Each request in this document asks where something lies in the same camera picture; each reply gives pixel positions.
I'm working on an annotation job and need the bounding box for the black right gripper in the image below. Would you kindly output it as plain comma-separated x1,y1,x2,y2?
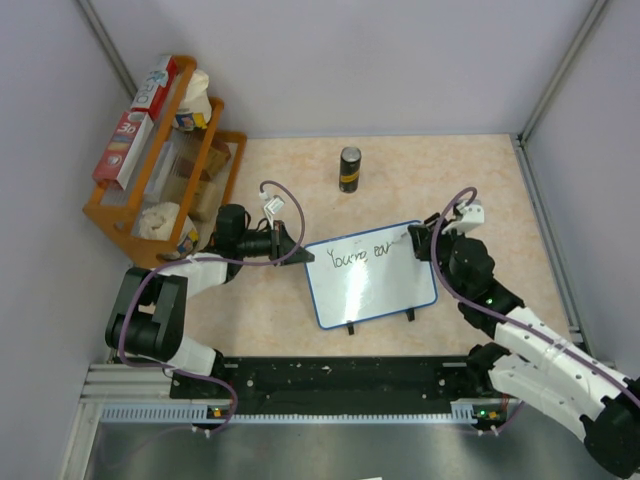
411,218,467,299

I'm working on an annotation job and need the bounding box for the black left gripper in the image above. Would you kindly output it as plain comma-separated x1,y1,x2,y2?
237,220,313,267

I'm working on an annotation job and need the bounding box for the black capped whiteboard marker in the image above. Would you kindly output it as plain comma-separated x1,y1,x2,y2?
393,231,411,245

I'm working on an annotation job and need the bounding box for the blue framed whiteboard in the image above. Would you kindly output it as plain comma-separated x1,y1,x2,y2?
305,220,438,330

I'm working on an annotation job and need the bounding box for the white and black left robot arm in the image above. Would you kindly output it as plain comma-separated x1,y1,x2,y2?
105,204,315,397

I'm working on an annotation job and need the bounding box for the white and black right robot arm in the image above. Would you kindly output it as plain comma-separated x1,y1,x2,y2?
407,214,639,479

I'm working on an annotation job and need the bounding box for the black Schweppes can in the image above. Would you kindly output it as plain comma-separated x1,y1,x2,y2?
339,146,362,193

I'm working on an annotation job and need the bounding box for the tan wrapped soap block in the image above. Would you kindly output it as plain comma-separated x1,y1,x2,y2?
189,181,217,222

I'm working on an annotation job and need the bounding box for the brown wrapped soap block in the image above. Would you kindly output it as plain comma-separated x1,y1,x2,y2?
207,138,231,176

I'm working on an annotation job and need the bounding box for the orange wooden shelf rack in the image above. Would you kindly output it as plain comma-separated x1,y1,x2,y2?
83,55,247,268

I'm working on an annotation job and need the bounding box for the white bag lower shelf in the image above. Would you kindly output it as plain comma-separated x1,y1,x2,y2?
137,202,199,261

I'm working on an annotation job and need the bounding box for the clear plastic sheet pack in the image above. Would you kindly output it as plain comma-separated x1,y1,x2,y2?
144,141,197,202

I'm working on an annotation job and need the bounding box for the white bag with cartoon label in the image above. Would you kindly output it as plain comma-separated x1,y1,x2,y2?
172,69,212,131

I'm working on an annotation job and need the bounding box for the red and white foil box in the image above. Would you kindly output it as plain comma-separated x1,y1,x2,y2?
92,110,154,190

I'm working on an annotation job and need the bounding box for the red and white wrap box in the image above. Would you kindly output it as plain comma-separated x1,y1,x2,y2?
131,55,178,121

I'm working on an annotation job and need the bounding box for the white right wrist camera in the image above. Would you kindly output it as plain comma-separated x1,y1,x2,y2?
442,200,485,235

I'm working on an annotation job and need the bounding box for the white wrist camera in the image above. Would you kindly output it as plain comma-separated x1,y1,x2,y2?
442,200,485,235
259,192,285,228

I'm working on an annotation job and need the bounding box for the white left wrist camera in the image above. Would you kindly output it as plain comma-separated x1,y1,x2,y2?
259,192,285,228

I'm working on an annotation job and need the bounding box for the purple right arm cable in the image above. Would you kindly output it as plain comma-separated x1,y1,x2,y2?
430,186,640,409

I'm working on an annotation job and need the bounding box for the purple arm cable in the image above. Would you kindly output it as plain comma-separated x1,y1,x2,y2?
430,186,640,409
119,180,306,436

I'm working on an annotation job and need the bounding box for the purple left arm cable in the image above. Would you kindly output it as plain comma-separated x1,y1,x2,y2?
119,180,306,436

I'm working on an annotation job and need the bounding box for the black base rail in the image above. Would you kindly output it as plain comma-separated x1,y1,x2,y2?
169,355,506,416

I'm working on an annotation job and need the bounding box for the grey slotted cable duct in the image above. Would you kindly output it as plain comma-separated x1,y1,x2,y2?
100,402,504,427

